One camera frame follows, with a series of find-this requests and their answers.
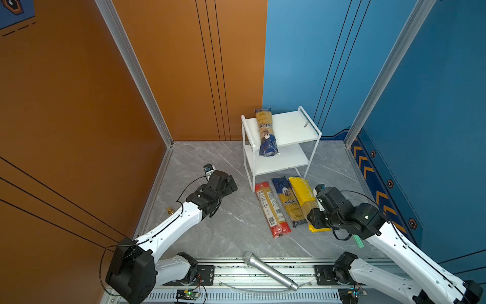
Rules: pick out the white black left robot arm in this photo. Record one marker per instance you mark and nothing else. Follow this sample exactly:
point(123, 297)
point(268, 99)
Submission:
point(137, 267)

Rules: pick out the red spaghetti package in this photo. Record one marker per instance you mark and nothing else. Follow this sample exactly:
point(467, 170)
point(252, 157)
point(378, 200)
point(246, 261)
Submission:
point(273, 213)

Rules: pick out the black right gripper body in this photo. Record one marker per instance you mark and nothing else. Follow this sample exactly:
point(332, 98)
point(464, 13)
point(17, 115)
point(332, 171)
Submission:
point(320, 219)

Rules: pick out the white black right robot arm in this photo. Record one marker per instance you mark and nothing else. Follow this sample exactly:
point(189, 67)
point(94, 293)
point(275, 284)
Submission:
point(428, 282)

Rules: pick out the small green lego strip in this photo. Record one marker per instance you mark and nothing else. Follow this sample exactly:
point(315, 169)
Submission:
point(359, 241)

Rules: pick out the blue yellow spaghetti bag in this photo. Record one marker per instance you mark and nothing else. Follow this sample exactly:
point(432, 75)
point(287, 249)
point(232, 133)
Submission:
point(289, 200)

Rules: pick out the aluminium corner post left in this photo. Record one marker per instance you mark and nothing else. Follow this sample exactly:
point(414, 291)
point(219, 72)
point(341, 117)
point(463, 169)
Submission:
point(122, 41)

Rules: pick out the yellow blue-top spaghetti bag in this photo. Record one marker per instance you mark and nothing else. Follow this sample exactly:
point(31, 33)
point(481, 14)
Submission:
point(268, 145)

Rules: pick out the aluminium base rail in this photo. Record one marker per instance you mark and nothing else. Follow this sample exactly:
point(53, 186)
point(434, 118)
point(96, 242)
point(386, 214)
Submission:
point(230, 280)

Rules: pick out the aluminium corner post right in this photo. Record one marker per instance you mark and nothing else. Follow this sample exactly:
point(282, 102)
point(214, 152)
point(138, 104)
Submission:
point(412, 26)

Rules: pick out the aluminium corner post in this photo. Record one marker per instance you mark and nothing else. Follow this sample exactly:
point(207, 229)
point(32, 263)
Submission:
point(122, 41)
point(412, 26)

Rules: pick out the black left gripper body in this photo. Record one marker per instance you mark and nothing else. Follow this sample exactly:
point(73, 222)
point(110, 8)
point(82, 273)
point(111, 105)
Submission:
point(228, 189)

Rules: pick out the white two-tier metal shelf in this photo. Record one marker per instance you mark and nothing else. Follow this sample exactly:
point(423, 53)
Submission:
point(297, 139)

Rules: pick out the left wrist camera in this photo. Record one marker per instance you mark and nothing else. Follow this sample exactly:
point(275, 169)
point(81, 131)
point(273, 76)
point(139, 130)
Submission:
point(208, 169)

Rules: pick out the silver microphone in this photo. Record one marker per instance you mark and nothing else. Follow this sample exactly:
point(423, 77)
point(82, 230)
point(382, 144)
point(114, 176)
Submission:
point(252, 260)

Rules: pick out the circuit board right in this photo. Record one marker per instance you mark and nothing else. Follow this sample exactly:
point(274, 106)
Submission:
point(351, 296)

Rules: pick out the green circuit board left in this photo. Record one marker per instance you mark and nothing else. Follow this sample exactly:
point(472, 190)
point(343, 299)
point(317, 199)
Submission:
point(187, 296)

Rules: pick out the yellow spaghetti package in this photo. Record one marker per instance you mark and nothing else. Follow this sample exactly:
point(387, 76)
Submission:
point(309, 204)

